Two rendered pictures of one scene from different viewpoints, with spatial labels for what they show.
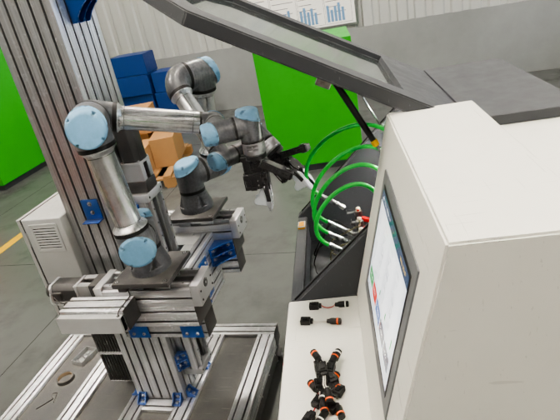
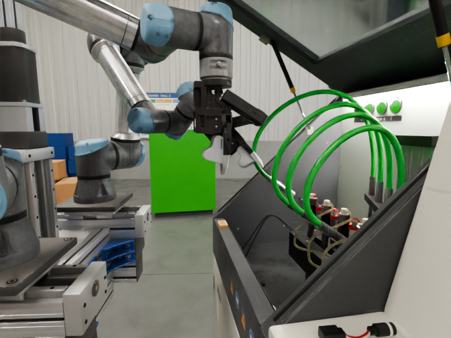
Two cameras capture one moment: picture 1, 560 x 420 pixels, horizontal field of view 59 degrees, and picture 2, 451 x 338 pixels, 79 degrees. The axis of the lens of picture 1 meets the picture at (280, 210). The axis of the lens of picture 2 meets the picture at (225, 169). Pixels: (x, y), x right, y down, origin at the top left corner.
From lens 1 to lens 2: 1.17 m
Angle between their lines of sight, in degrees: 25
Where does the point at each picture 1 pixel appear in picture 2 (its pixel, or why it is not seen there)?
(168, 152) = (70, 194)
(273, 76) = (161, 147)
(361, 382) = not seen: outside the picture
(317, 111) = (188, 174)
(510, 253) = not seen: outside the picture
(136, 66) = (58, 140)
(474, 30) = (270, 151)
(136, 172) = (16, 117)
